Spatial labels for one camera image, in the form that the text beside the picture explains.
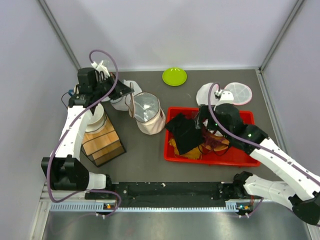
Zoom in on white lace bra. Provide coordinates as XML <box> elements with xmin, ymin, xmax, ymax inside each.
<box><xmin>202</xmin><ymin>118</ymin><xmax>223</xmax><ymax>137</ymax></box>

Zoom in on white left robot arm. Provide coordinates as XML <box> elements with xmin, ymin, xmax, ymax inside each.
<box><xmin>41</xmin><ymin>61</ymin><xmax>134</xmax><ymax>199</ymax></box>

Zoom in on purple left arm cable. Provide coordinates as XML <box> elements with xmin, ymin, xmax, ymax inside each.
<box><xmin>46</xmin><ymin>49</ymin><xmax>122</xmax><ymax>219</ymax></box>

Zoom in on maroon padded bra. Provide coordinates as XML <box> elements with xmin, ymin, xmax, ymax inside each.
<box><xmin>202</xmin><ymin>129</ymin><xmax>229</xmax><ymax>152</ymax></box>

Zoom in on grey cable duct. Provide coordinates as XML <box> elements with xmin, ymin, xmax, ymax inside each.
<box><xmin>49</xmin><ymin>198</ymin><xmax>253</xmax><ymax>213</ymax></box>

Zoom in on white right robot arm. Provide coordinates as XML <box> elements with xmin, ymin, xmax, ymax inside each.
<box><xmin>165</xmin><ymin>90</ymin><xmax>320</xmax><ymax>226</ymax></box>

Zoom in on blue mug white inside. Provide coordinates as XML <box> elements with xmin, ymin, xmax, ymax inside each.
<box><xmin>67</xmin><ymin>84</ymin><xmax>79</xmax><ymax>99</ymax></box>

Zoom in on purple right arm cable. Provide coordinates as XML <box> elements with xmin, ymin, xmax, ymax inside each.
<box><xmin>207</xmin><ymin>82</ymin><xmax>320</xmax><ymax>218</ymax></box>

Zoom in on dark red lace bra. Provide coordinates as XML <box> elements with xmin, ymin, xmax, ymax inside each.
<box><xmin>186</xmin><ymin>111</ymin><xmax>200</xmax><ymax>121</ymax></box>

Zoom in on white bowl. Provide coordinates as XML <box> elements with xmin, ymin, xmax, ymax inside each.
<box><xmin>85</xmin><ymin>103</ymin><xmax>108</xmax><ymax>134</ymax></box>

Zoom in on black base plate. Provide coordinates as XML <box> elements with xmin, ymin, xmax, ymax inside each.
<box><xmin>84</xmin><ymin>181</ymin><xmax>248</xmax><ymax>208</ymax></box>

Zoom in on white mesh bag grey trim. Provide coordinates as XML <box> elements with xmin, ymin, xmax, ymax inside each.
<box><xmin>109</xmin><ymin>79</ymin><xmax>142</xmax><ymax>111</ymax></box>

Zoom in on black wire wooden rack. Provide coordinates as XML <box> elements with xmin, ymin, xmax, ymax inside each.
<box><xmin>81</xmin><ymin>112</ymin><xmax>127</xmax><ymax>167</ymax></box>

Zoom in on red plastic bin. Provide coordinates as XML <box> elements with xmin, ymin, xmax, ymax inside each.
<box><xmin>163</xmin><ymin>106</ymin><xmax>261</xmax><ymax>168</ymax></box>

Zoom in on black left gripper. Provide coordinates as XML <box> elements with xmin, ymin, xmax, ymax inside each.
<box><xmin>92</xmin><ymin>72</ymin><xmax>134</xmax><ymax>100</ymax></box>

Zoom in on yellow lace bra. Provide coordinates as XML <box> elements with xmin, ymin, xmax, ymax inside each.
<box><xmin>168</xmin><ymin>137</ymin><xmax>203</xmax><ymax>160</ymax></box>

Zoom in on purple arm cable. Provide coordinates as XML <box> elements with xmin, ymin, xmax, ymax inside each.
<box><xmin>46</xmin><ymin>49</ymin><xmax>122</xmax><ymax>219</ymax></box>
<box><xmin>207</xmin><ymin>82</ymin><xmax>320</xmax><ymax>218</ymax></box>

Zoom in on orange bra black straps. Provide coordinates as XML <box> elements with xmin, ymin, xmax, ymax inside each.
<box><xmin>197</xmin><ymin>134</ymin><xmax>232</xmax><ymax>156</ymax></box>

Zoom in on lime green plate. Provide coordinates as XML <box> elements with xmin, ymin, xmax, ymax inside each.
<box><xmin>162</xmin><ymin>67</ymin><xmax>188</xmax><ymax>87</ymax></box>

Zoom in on beige laundry bag brown zipper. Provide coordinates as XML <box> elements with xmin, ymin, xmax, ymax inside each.
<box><xmin>127</xmin><ymin>92</ymin><xmax>166</xmax><ymax>135</ymax></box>

